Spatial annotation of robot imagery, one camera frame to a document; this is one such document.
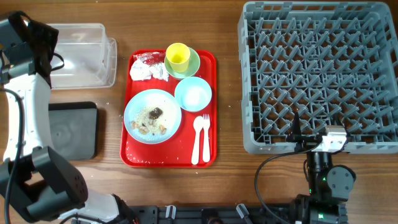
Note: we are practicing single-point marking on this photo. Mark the light blue plate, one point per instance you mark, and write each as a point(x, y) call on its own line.
point(155, 98)

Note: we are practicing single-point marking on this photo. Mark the white plastic fork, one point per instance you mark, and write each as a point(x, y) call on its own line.
point(206, 142)

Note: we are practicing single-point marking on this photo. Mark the light blue bowl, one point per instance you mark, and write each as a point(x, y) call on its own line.
point(193, 94)

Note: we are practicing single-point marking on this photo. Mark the clear plastic waste bin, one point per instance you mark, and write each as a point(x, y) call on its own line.
point(90, 57)

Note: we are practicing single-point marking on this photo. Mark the food scraps and rice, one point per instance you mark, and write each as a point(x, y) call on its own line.
point(149, 120)

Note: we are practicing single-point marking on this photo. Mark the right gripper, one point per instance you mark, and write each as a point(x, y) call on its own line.
point(295, 134)

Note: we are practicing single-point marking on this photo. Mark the green saucer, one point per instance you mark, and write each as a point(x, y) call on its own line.
point(193, 66)

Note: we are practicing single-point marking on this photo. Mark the grey dishwasher rack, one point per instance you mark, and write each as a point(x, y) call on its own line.
point(318, 59)

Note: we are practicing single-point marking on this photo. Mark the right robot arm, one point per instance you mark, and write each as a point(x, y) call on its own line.
point(329, 185)

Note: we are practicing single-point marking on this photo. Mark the yellow plastic cup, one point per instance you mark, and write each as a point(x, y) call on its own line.
point(178, 55)

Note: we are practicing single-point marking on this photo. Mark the red serving tray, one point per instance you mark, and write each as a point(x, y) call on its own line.
point(176, 152)

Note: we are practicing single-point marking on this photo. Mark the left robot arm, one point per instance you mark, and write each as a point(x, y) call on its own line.
point(36, 181)

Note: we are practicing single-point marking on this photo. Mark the white napkin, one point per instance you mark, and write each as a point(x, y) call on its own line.
point(140, 71)

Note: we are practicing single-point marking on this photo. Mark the red snack wrapper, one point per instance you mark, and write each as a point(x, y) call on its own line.
point(150, 58)

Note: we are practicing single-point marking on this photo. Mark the white plastic spoon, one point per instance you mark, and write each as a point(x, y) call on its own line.
point(198, 126)

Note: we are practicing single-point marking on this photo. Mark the black food waste tray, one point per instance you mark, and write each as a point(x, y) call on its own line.
point(74, 129)

